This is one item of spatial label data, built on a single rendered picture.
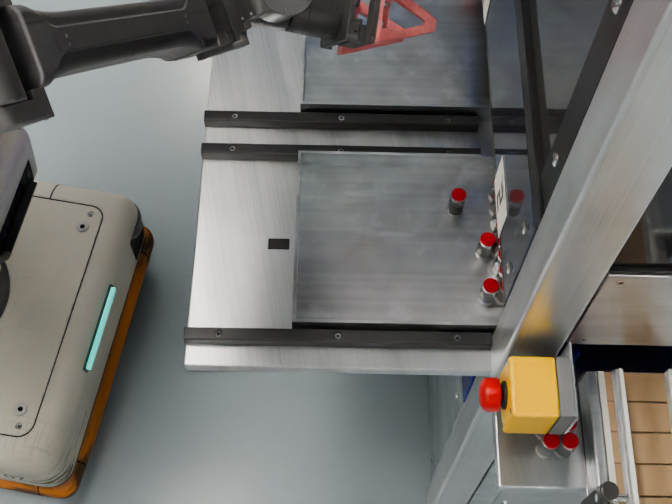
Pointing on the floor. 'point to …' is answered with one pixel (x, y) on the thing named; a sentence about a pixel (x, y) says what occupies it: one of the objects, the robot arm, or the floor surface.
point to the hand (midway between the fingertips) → (412, 29)
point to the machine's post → (579, 226)
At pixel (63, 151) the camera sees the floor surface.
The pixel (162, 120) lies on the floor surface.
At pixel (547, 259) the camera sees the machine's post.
